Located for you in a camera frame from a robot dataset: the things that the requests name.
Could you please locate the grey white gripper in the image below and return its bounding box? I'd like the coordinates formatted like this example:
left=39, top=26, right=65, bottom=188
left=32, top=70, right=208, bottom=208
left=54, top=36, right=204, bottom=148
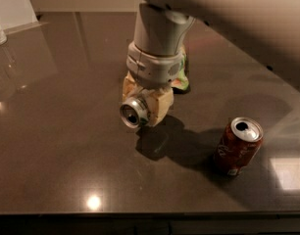
left=123, top=43, right=183, bottom=126

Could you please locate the silver green 7up can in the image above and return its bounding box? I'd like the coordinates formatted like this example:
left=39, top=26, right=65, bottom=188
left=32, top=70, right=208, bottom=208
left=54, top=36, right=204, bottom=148
left=120, top=96, right=150, bottom=128

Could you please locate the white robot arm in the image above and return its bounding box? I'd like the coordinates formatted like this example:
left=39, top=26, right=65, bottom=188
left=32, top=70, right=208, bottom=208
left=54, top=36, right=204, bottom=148
left=120, top=0, right=300, bottom=128

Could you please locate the red cola can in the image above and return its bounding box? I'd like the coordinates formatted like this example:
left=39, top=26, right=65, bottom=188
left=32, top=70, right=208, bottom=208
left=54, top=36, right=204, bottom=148
left=213, top=117, right=264, bottom=176

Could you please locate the green snack bag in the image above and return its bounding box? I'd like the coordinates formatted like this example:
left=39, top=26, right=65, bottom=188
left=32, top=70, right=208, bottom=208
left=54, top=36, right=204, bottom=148
left=172, top=47, right=190, bottom=94

